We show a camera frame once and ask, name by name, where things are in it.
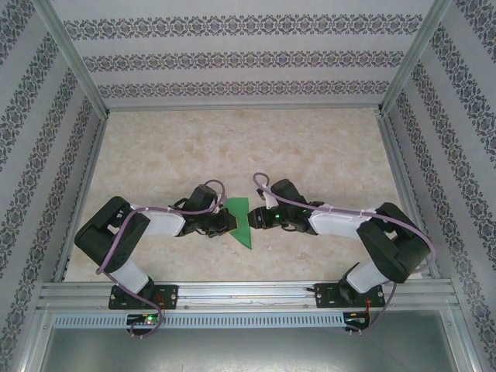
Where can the small black controller board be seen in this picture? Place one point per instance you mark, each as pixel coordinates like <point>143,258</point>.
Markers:
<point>356,319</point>
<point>143,319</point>

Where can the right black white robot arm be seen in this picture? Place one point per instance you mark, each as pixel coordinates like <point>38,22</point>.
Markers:
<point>337,222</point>

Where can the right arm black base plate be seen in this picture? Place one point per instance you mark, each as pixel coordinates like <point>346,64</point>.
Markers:
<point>325,296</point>

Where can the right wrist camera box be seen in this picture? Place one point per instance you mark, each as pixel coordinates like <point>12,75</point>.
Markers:
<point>267,197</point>

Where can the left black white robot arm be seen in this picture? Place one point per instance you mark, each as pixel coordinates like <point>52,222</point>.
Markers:
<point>162,222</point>

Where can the wide aluminium mounting rail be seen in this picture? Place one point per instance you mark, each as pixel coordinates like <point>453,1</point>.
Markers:
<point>248,294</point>

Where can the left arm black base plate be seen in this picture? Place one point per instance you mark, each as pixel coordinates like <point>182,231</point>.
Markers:
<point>170,296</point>

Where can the aluminium frame post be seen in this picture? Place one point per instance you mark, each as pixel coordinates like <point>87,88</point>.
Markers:
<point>69,50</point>
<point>414,50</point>

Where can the green cloth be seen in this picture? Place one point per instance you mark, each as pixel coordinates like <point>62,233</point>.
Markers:
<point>242,232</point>

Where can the grey metal sheet panel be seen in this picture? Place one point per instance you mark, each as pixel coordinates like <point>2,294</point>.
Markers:
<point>248,352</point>

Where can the aluminium table edge rail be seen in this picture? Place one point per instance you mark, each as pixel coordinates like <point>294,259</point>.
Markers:
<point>407,174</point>
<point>79,186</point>
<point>240,107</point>

